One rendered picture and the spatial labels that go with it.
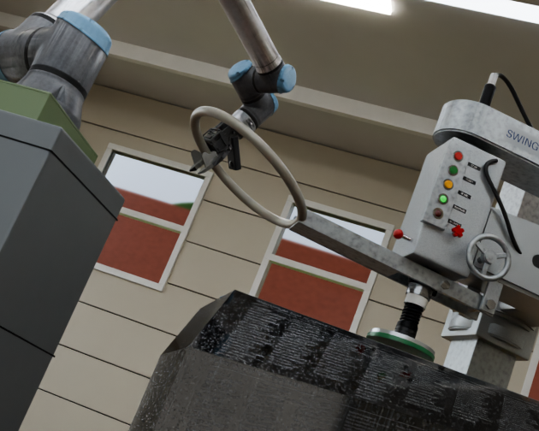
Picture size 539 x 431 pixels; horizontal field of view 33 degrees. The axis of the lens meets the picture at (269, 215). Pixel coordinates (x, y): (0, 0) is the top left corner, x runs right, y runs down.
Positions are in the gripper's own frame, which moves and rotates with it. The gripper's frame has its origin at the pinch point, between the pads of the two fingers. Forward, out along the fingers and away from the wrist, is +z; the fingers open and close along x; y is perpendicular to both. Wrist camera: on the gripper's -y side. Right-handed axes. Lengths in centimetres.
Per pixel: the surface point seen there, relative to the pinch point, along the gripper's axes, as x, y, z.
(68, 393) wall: -584, -369, 58
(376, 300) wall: -406, -434, -215
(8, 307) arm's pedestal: 77, 43, 78
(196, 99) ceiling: -628, -234, -258
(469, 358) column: 30, -121, -37
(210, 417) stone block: 64, -25, 58
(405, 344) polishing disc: 68, -56, -1
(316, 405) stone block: 79, -37, 36
